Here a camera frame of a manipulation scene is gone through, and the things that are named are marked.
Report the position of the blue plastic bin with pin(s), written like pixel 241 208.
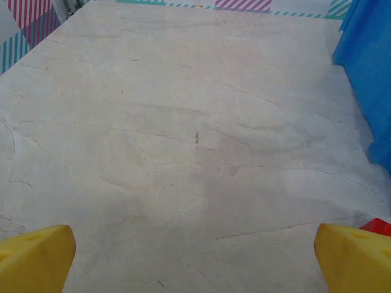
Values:
pixel 366 61

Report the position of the red lego brick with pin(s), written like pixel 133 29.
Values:
pixel 378 226

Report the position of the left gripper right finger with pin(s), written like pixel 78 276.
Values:
pixel 354 265

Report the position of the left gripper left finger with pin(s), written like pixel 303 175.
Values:
pixel 33 262

